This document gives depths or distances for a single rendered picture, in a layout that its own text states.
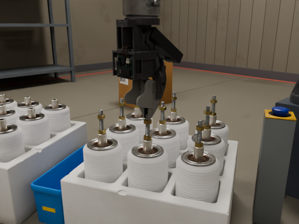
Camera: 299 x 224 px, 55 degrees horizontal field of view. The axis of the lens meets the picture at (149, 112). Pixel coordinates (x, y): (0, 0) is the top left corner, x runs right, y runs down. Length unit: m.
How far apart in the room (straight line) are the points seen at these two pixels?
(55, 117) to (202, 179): 0.59
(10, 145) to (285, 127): 0.72
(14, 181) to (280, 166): 0.69
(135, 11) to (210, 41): 3.03
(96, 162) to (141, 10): 0.35
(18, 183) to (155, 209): 0.40
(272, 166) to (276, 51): 2.46
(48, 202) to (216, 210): 0.45
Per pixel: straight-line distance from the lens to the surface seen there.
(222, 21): 3.49
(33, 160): 0.90
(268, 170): 0.82
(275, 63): 3.21
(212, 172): 0.62
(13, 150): 0.88
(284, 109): 0.79
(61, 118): 1.04
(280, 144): 0.79
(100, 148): 0.69
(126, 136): 0.78
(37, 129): 0.95
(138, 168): 0.65
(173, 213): 0.64
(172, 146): 0.75
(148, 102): 0.60
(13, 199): 0.87
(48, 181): 0.91
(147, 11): 0.57
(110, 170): 0.70
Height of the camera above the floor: 0.53
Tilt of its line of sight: 17 degrees down
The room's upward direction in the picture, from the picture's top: straight up
